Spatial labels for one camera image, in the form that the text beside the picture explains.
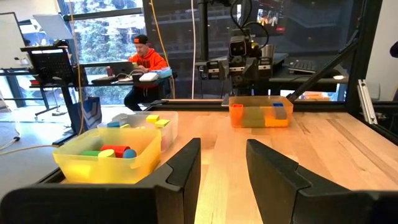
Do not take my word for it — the white board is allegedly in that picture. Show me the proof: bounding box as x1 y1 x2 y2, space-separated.
0 11 28 70

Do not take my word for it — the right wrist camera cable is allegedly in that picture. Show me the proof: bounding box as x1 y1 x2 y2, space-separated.
229 0 271 49

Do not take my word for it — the yellow cylinder block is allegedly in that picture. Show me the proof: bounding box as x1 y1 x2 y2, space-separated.
98 149 116 159

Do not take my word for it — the black vertical pole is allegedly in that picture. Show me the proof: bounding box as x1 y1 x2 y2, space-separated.
198 0 210 62

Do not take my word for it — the orange transparent bin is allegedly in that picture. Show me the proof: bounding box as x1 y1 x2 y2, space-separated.
228 95 294 129

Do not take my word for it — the black keyboard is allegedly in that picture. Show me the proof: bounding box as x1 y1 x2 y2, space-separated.
287 58 318 75

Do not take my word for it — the black office desk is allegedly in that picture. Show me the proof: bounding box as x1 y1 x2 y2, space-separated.
79 63 175 108

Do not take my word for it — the dark computer monitor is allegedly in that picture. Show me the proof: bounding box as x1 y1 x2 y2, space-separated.
256 0 289 34

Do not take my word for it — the light blue tray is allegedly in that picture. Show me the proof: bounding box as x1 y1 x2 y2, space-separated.
157 67 174 79

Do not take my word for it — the dark open laptop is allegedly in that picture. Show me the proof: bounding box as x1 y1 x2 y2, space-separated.
107 61 137 78

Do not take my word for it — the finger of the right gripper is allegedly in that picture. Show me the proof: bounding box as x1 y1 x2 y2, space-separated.
218 58 231 82
248 57 262 80

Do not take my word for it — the white floor cable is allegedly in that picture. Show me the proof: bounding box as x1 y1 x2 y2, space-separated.
0 136 62 156

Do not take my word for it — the person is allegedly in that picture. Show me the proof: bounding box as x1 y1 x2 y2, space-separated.
123 34 170 112

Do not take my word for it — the blue long studded brick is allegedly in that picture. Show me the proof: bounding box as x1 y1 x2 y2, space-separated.
272 102 287 121

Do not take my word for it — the window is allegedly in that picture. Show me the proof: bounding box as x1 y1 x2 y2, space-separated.
57 0 147 105

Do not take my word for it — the white hanging cable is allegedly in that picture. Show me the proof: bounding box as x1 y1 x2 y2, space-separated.
190 0 197 100

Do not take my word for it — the silver metal bracket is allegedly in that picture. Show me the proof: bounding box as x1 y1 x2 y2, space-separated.
356 79 379 125

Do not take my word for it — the clear plastic bin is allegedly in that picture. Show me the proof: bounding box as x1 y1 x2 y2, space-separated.
98 111 180 153

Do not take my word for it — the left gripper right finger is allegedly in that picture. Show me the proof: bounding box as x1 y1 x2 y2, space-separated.
246 139 354 224

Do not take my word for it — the yellow hanging cable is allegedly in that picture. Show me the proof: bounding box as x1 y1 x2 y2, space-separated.
149 0 176 100
68 0 85 135

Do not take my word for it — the red cylinder block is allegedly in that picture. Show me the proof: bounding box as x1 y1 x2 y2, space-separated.
100 144 131 159

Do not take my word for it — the blue fabric bag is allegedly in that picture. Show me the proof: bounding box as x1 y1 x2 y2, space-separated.
73 96 103 134

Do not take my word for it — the silver metal cup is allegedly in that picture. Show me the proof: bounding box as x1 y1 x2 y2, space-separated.
261 44 276 60

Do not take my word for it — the grey tilted monitor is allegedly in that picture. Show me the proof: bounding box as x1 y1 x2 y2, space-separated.
32 14 75 40

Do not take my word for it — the white flat box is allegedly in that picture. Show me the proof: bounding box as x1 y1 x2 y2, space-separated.
139 72 159 82

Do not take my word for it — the yellow transparent bin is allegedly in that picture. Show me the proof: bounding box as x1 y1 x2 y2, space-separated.
52 126 162 185

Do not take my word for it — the yellow-orange long brick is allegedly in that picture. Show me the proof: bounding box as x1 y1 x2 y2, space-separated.
265 117 289 128
231 103 244 127

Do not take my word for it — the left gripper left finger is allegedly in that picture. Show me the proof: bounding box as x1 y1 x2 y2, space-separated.
136 138 202 224

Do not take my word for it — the grey side desk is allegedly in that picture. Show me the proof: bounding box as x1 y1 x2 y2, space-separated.
269 52 349 85

